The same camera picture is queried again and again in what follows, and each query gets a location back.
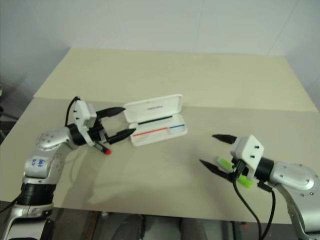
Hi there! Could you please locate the white rectangular box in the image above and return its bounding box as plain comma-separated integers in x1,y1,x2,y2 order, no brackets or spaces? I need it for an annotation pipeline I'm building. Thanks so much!
123,93,189,148

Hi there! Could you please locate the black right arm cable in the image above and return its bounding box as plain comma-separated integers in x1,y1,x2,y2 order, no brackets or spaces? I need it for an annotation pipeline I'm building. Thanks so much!
232,173,277,240

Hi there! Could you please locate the dark rounded shape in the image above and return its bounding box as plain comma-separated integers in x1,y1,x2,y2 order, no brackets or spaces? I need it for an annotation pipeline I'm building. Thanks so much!
117,214,149,240

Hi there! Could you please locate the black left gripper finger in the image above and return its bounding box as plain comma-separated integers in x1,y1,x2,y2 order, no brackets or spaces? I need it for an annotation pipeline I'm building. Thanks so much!
107,128,137,145
96,106,127,123

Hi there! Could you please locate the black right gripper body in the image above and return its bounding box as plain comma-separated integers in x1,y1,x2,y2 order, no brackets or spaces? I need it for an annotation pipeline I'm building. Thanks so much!
228,156,249,182

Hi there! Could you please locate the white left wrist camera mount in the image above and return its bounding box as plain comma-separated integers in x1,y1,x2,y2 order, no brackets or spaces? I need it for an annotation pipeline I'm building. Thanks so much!
70,99,98,147

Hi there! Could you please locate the marker pen with red cap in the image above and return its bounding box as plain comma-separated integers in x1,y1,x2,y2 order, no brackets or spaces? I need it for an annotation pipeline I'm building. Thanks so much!
94,141,112,155

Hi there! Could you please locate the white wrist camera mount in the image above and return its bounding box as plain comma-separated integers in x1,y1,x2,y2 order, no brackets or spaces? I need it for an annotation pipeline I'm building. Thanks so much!
229,134,265,181
70,99,98,147

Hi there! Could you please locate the green and white highlighter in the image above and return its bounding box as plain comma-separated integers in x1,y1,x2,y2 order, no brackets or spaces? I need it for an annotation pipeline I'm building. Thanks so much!
216,156,255,189

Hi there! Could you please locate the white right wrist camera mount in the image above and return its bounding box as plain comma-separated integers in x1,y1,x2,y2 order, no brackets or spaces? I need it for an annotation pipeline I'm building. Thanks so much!
229,134,265,181

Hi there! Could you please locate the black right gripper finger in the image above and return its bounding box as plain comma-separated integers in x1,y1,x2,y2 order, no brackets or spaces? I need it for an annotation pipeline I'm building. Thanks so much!
198,159,232,182
211,133,237,145

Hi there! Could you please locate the dark background equipment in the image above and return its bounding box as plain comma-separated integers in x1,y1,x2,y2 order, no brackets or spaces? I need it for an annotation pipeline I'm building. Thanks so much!
0,79,19,144

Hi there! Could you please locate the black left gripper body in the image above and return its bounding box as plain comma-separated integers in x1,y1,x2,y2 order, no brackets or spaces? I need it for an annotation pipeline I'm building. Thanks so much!
87,121,111,146

